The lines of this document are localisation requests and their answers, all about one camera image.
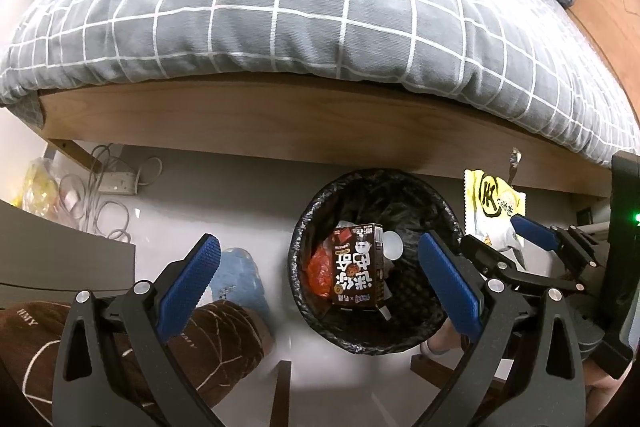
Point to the red plastic bag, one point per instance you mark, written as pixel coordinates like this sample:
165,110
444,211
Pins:
320,274

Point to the black lined trash bin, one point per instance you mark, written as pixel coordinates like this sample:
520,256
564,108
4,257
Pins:
400,322

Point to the grey checked bed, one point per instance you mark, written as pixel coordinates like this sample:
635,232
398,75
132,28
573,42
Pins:
300,7

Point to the wooden bed frame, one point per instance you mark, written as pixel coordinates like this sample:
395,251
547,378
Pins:
250,122

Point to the yellow plastic bag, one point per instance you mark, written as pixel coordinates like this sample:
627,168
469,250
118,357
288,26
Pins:
42,192

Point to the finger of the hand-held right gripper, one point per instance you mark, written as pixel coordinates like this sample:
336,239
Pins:
535,232
490,259

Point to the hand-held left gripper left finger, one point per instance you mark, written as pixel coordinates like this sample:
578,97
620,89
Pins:
192,282

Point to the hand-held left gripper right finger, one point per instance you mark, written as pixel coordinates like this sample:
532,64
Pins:
447,282

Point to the yellow snack packet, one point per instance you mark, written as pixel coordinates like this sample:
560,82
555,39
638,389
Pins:
492,207

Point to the light blue slipper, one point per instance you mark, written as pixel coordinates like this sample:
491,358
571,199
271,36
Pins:
235,277

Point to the dark wooden furniture leg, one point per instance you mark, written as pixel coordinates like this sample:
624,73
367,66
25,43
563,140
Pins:
440,372
282,392

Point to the brown snack box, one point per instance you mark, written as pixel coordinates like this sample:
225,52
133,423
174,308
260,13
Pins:
357,272

